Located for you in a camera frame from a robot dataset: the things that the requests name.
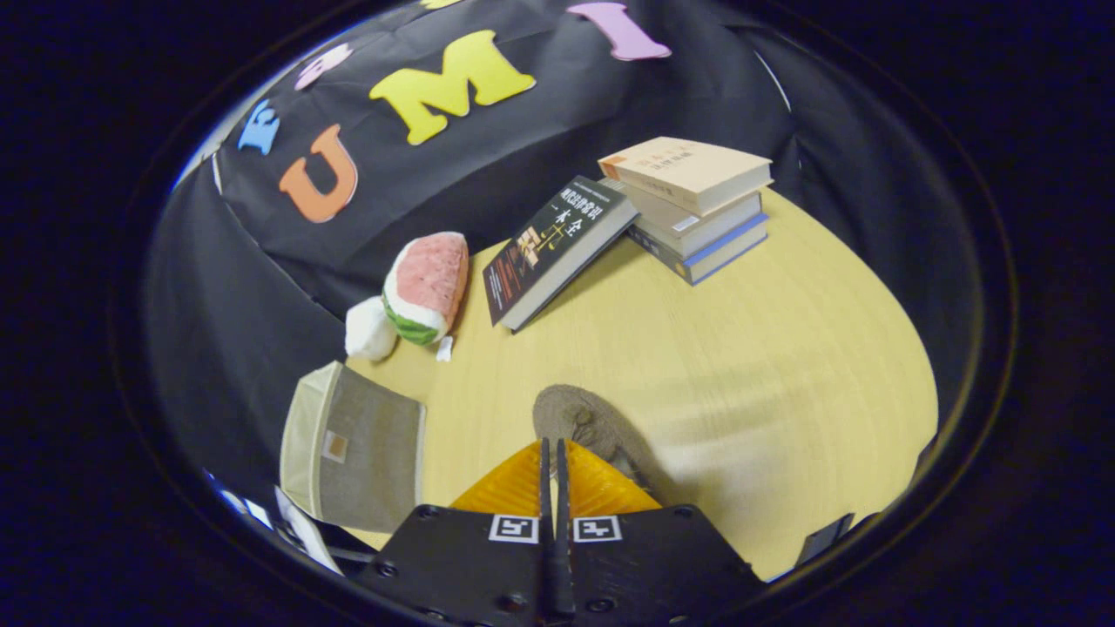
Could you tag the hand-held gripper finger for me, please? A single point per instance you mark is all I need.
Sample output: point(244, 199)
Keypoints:
point(563, 488)
point(546, 488)

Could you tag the brown fuzzy slipper shoe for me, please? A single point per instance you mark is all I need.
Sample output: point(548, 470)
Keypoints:
point(575, 414)

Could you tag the grey fabric storage box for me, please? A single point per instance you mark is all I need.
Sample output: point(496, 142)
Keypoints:
point(366, 461)

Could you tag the white plush toy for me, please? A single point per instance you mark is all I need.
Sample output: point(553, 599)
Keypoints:
point(370, 331)

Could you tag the watermelon slice plush toy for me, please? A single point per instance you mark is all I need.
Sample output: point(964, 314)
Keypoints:
point(431, 279)

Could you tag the black cover book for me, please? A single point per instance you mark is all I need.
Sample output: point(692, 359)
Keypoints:
point(549, 244)

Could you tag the blue cover book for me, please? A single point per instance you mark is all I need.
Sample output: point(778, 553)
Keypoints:
point(723, 252)

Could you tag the white cover book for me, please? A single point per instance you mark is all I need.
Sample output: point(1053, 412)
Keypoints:
point(706, 228)

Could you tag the beige cover book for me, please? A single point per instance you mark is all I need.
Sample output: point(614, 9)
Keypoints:
point(688, 165)

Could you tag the black backdrop cloth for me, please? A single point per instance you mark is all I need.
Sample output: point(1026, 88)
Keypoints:
point(653, 104)

